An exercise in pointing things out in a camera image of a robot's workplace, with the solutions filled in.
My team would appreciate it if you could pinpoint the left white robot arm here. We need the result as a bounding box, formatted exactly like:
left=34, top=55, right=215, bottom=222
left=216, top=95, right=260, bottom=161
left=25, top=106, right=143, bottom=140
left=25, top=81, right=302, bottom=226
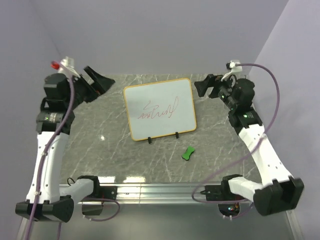
left=15, top=66, right=115, bottom=223

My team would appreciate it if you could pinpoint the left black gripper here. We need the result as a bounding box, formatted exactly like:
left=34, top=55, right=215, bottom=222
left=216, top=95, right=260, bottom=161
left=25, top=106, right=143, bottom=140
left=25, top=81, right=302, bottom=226
left=64, top=66, right=115, bottom=110

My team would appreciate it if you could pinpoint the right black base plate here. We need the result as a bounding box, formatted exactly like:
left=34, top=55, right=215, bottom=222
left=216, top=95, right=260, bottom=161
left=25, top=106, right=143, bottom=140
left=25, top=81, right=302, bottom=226
left=201, top=185, right=224, bottom=201

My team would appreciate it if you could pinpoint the green whiteboard eraser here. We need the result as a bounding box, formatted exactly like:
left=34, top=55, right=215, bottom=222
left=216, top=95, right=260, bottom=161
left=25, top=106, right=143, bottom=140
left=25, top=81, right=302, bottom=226
left=181, top=146, right=195, bottom=161

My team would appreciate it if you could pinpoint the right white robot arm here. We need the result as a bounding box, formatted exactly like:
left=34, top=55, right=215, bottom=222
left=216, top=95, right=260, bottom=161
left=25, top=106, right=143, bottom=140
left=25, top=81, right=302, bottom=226
left=194, top=74, right=305, bottom=216

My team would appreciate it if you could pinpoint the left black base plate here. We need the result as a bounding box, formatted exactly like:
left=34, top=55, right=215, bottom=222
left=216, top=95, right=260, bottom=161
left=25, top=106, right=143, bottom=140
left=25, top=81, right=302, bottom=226
left=97, top=185, right=118, bottom=200

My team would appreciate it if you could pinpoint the yellow-framed whiteboard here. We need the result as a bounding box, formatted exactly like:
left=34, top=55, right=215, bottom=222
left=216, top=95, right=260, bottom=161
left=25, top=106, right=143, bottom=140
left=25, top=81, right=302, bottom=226
left=123, top=78, right=197, bottom=142

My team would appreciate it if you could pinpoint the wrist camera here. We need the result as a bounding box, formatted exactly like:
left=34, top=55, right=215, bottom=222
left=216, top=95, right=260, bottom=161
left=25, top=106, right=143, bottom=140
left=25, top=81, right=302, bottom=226
left=50, top=56, right=80, bottom=78
left=221, top=60, right=243, bottom=81

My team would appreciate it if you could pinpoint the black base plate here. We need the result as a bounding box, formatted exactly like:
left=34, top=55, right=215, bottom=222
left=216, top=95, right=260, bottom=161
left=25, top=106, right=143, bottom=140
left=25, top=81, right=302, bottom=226
left=201, top=185, right=224, bottom=201
left=97, top=185, right=118, bottom=200

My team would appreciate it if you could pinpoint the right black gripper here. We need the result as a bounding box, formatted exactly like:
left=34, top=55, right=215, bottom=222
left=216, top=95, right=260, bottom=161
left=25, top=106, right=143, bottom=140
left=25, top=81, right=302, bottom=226
left=193, top=73, right=238, bottom=111

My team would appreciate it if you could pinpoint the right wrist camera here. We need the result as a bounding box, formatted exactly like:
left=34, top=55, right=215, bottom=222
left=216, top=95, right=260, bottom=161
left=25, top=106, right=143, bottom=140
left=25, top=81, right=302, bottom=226
left=221, top=60, right=243, bottom=81

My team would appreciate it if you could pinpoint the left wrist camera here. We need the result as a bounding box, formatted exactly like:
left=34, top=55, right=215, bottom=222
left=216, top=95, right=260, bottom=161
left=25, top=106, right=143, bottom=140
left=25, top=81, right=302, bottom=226
left=50, top=56, right=80, bottom=78

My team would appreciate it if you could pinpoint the aluminium mounting rail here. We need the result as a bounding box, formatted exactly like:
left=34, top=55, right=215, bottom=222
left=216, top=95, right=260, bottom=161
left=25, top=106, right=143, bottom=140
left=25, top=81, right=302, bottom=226
left=58, top=182, right=253, bottom=205

